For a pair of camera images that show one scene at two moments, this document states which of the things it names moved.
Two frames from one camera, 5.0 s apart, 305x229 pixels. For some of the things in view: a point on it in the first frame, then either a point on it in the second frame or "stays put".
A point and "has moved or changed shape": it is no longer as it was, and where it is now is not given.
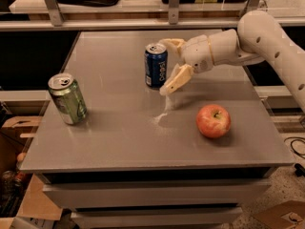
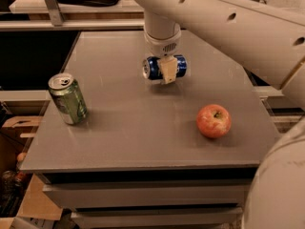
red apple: x=213 y=120 stays put
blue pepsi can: x=155 y=65 has moved or changed shape
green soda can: x=69 y=98 stays put
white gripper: x=197 y=55 to x=162 y=47
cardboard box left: x=21 y=195 stays put
